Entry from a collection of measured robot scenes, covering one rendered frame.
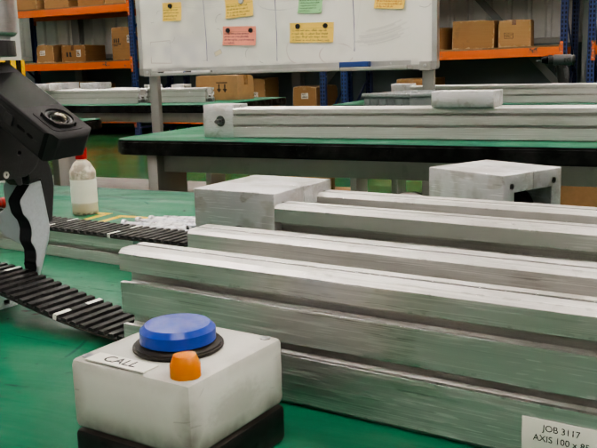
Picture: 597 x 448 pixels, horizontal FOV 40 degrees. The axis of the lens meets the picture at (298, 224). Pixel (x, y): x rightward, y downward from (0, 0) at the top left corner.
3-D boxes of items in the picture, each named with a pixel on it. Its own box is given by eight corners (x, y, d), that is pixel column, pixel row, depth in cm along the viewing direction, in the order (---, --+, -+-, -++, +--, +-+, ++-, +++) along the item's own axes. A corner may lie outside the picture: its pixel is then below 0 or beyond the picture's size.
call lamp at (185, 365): (163, 378, 39) (162, 354, 39) (183, 367, 41) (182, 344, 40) (187, 383, 38) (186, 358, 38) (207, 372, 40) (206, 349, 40)
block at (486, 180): (412, 258, 87) (411, 169, 85) (484, 242, 94) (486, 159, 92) (485, 276, 79) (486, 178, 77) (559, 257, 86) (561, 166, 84)
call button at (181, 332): (124, 363, 43) (122, 326, 43) (175, 340, 46) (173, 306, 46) (184, 376, 41) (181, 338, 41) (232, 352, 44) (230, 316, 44)
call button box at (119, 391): (77, 465, 44) (67, 352, 42) (194, 401, 52) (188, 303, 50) (195, 505, 39) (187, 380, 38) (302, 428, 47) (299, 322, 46)
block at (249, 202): (181, 292, 76) (176, 191, 74) (258, 264, 86) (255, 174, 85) (261, 306, 71) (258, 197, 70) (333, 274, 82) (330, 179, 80)
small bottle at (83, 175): (89, 210, 123) (83, 131, 120) (104, 212, 120) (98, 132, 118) (67, 213, 120) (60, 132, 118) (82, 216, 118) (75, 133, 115)
